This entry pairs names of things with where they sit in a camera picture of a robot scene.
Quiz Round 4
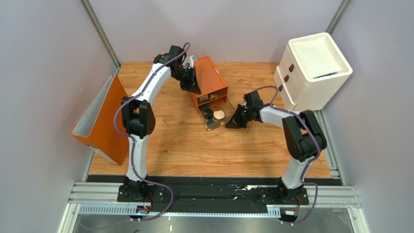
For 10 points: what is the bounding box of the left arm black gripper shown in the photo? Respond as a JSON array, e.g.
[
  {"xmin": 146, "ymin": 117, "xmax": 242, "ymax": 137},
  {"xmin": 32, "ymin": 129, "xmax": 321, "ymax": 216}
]
[{"xmin": 172, "ymin": 67, "xmax": 201, "ymax": 96}]

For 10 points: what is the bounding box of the orange drawer organizer box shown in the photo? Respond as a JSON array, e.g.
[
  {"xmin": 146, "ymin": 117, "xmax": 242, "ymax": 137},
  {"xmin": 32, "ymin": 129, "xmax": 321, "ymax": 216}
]
[{"xmin": 189, "ymin": 56, "xmax": 228, "ymax": 111}]

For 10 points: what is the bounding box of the gold lidded cream jar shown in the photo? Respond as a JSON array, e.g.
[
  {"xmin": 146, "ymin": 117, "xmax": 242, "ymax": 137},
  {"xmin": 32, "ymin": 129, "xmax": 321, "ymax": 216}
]
[{"xmin": 213, "ymin": 110, "xmax": 225, "ymax": 121}]

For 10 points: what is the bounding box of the clear plastic drawer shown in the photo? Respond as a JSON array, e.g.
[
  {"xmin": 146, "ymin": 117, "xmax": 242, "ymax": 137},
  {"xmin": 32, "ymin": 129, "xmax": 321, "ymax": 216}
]
[{"xmin": 198, "ymin": 96, "xmax": 235, "ymax": 131}]

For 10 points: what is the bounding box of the small black round jar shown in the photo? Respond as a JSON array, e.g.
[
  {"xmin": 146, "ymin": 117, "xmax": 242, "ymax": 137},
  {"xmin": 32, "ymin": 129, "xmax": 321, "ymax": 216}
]
[{"xmin": 203, "ymin": 109, "xmax": 214, "ymax": 120}]

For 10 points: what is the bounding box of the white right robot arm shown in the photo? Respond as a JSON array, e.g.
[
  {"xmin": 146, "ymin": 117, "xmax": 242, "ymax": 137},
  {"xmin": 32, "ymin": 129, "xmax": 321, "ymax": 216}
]
[{"xmin": 226, "ymin": 91, "xmax": 327, "ymax": 203}]

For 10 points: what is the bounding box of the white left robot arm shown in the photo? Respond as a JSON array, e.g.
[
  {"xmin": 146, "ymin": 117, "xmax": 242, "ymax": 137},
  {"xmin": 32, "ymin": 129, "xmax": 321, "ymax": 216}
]
[{"xmin": 114, "ymin": 42, "xmax": 201, "ymax": 202}]

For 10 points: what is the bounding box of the white foam drawer cabinet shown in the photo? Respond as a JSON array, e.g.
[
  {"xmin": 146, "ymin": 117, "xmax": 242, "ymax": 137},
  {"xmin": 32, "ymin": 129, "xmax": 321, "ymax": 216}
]
[{"xmin": 274, "ymin": 33, "xmax": 353, "ymax": 112}]

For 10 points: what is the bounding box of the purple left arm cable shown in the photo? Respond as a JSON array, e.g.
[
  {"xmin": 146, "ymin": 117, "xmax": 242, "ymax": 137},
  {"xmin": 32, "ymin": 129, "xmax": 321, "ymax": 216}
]
[{"xmin": 113, "ymin": 42, "xmax": 191, "ymax": 224}]

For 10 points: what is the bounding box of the orange ring binder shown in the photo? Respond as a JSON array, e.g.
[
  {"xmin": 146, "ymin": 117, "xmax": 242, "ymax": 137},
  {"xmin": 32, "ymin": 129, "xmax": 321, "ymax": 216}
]
[{"xmin": 70, "ymin": 74, "xmax": 129, "ymax": 166}]

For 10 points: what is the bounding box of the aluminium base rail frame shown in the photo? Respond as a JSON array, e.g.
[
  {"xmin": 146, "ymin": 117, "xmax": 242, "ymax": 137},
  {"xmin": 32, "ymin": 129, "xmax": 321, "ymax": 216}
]
[{"xmin": 57, "ymin": 110, "xmax": 371, "ymax": 233}]

